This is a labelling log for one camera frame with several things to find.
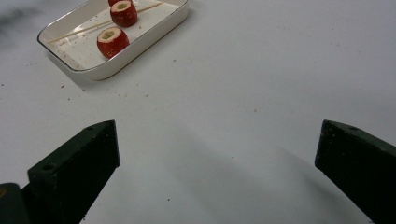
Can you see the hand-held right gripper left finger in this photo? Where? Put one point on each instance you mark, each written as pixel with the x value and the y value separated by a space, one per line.
pixel 77 161

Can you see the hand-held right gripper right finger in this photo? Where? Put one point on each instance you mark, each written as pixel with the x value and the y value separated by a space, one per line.
pixel 358 161

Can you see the red cored hawthorn fruit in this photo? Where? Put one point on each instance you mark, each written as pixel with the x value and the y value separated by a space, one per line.
pixel 124 17
pixel 112 2
pixel 112 45

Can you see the thin wooden skewer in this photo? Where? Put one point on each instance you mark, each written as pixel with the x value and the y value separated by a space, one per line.
pixel 84 28

